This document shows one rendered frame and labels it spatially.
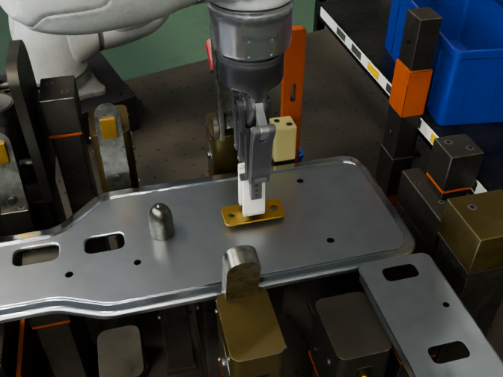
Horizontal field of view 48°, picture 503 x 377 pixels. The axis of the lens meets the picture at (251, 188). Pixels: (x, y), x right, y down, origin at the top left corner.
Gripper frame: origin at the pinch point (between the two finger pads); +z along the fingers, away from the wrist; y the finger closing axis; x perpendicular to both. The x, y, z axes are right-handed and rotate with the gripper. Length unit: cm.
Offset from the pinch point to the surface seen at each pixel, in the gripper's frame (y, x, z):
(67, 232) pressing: -3.1, -24.9, 5.1
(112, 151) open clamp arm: -14.2, -17.5, 0.7
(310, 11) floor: -299, 116, 105
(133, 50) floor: -268, -7, 105
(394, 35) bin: -35, 37, -2
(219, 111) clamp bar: -13.3, -1.4, -4.2
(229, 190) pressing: -6.4, -1.8, 5.1
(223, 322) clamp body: 19.9, -8.1, 0.6
